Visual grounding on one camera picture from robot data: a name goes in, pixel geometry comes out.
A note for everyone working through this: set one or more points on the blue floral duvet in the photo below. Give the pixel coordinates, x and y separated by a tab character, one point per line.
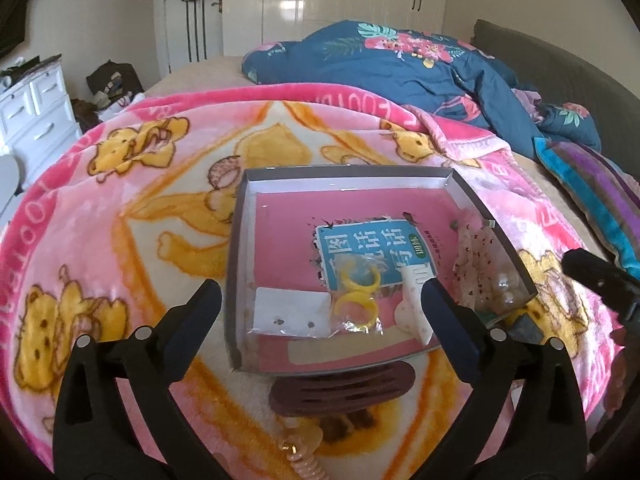
400	85

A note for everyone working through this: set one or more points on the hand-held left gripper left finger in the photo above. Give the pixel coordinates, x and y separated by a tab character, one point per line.
195	325

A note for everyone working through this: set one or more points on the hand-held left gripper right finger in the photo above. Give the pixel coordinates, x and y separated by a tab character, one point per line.
450	330

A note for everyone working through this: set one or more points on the grey bed headboard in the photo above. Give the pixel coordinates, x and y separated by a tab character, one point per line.
575	75

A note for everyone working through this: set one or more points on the pink bear printed blanket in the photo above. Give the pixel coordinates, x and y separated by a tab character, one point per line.
125	240

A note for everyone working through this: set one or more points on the small blue box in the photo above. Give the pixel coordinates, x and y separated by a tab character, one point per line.
525	327

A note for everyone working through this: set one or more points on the black television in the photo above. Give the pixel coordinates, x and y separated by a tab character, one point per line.
10	25

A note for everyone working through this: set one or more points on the maroon claw hair clip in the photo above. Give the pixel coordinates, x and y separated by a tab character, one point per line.
340	390

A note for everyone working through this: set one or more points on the white earring card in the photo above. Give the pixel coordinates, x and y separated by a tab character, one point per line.
290	310

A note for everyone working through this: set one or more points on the striped pillow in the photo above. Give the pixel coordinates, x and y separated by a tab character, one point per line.
595	185

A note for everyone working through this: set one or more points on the white wardrobe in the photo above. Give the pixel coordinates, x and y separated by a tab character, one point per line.
350	0

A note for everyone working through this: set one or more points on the white drawer chest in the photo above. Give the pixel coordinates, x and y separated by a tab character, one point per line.
35	110

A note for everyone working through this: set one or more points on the dark bag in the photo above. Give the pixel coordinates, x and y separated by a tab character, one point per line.
110	80

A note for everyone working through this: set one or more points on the grey shallow box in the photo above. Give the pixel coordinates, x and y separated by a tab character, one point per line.
280	240

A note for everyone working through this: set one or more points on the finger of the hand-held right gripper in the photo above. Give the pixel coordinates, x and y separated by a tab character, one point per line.
600	275

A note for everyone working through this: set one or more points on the white door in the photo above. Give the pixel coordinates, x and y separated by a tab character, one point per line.
210	35

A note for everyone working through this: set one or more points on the dotted clear bag with beads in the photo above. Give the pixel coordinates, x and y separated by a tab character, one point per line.
475	260

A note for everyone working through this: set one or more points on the white claw hair clip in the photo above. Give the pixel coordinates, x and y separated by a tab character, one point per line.
410	310

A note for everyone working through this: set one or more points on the pearl hair clip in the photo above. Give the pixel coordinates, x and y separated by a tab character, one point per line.
507	292

